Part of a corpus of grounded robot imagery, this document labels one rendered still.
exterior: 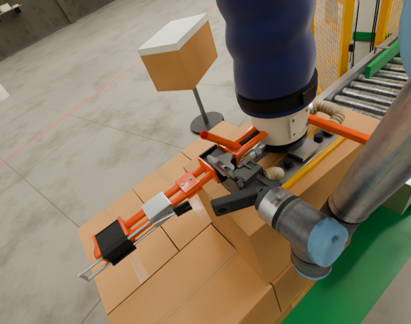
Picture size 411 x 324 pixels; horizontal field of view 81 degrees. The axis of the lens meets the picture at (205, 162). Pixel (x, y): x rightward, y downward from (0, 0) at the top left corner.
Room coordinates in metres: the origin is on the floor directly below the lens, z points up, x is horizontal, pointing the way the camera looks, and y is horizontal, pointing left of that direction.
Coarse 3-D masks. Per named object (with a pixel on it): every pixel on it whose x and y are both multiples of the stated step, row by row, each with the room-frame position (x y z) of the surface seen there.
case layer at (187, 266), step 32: (224, 128) 1.36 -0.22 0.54; (128, 192) 1.14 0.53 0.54; (96, 224) 0.99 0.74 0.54; (192, 224) 0.72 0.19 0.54; (128, 256) 0.70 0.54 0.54; (160, 256) 0.63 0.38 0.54; (192, 256) 0.56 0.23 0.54; (224, 256) 0.50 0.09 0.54; (128, 288) 0.54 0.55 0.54; (160, 288) 0.48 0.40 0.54; (192, 288) 0.43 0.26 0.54; (224, 288) 0.38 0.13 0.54; (256, 288) 0.33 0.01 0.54; (288, 288) 0.34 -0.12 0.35; (128, 320) 0.41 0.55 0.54; (160, 320) 0.36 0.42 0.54; (192, 320) 0.32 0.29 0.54; (224, 320) 0.28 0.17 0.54; (256, 320) 0.27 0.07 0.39
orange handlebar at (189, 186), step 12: (312, 120) 0.51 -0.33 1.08; (324, 120) 0.48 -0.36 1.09; (252, 132) 0.57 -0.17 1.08; (264, 132) 0.54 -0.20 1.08; (336, 132) 0.44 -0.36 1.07; (348, 132) 0.41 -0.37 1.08; (360, 132) 0.39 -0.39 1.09; (252, 144) 0.52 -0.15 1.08; (240, 156) 0.50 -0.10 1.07; (204, 168) 0.51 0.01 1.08; (180, 180) 0.49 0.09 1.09; (192, 180) 0.47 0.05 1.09; (204, 180) 0.46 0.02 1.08; (168, 192) 0.47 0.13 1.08; (192, 192) 0.44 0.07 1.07; (132, 216) 0.44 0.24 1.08; (144, 216) 0.44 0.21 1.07; (144, 228) 0.39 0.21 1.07; (96, 252) 0.38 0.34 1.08
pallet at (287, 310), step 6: (348, 240) 0.52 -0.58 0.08; (312, 282) 0.42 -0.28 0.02; (306, 288) 0.40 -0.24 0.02; (300, 294) 0.39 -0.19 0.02; (294, 300) 0.37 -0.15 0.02; (300, 300) 0.36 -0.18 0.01; (288, 306) 0.33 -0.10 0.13; (294, 306) 0.35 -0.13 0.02; (282, 312) 0.32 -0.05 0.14; (288, 312) 0.33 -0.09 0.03; (276, 318) 0.30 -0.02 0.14; (282, 318) 0.31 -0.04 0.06
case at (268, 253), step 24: (360, 120) 0.56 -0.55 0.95; (216, 144) 0.75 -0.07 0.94; (360, 144) 0.47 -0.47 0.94; (192, 168) 0.67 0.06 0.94; (264, 168) 0.53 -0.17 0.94; (336, 168) 0.43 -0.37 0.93; (216, 192) 0.52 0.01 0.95; (312, 192) 0.40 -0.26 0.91; (240, 216) 0.40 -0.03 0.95; (240, 240) 0.40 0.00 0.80; (264, 240) 0.34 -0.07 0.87; (264, 264) 0.33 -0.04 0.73; (288, 264) 0.36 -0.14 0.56
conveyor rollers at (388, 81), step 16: (400, 64) 1.27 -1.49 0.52; (368, 80) 1.23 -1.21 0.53; (384, 80) 1.15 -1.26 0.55; (400, 80) 1.13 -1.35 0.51; (336, 96) 1.19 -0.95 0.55; (352, 96) 1.16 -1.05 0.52; (368, 96) 1.08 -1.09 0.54; (384, 96) 1.01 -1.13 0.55; (368, 112) 0.95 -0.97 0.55; (384, 112) 0.91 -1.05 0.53
